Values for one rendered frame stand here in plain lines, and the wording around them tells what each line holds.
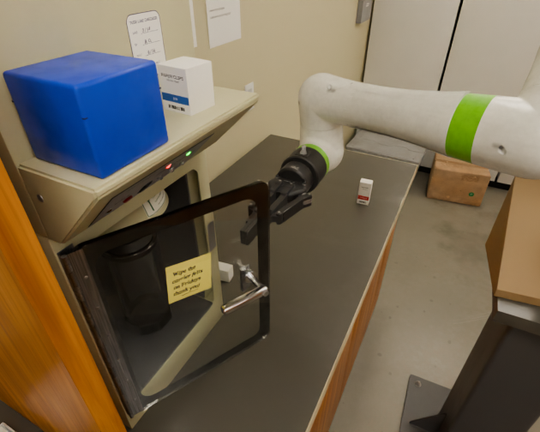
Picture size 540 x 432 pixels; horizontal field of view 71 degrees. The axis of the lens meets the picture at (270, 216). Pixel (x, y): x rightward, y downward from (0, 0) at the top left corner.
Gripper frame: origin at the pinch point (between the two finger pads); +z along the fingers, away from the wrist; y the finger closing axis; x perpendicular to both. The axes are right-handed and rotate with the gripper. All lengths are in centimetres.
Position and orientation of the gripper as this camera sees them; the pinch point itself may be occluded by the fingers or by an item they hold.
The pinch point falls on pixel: (252, 225)
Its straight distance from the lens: 68.5
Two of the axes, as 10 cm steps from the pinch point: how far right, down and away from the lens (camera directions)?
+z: -4.6, 5.2, -7.2
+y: 8.9, 2.7, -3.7
